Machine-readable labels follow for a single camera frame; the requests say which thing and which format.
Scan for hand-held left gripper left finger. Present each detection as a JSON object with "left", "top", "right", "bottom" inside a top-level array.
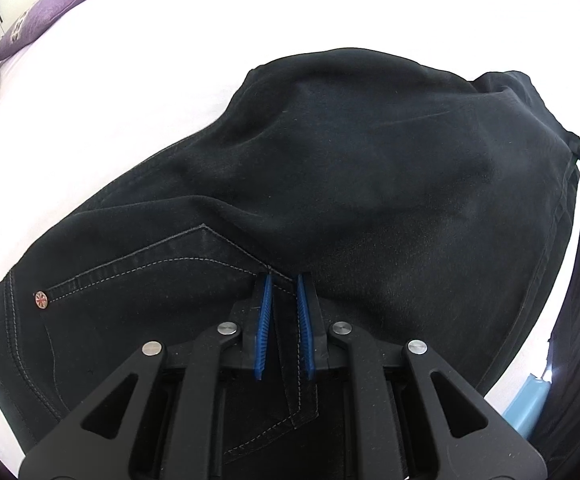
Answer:
[{"left": 17, "top": 271, "right": 276, "bottom": 480}]

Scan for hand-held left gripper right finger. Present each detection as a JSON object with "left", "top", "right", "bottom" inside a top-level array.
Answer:
[{"left": 296, "top": 272, "right": 548, "bottom": 480}]

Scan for black denim pants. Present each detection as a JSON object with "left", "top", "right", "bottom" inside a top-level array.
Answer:
[{"left": 0, "top": 47, "right": 580, "bottom": 480}]

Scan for person's dark clothing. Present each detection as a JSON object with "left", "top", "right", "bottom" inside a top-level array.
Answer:
[{"left": 535, "top": 215, "right": 580, "bottom": 463}]

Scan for light blue plastic object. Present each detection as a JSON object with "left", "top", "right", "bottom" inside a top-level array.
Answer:
[{"left": 502, "top": 372, "right": 553, "bottom": 436}]

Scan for bed with white sheet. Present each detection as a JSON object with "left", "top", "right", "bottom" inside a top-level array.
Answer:
[{"left": 0, "top": 0, "right": 580, "bottom": 480}]

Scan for purple pillow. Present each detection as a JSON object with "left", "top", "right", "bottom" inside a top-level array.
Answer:
[{"left": 0, "top": 0, "right": 108, "bottom": 63}]

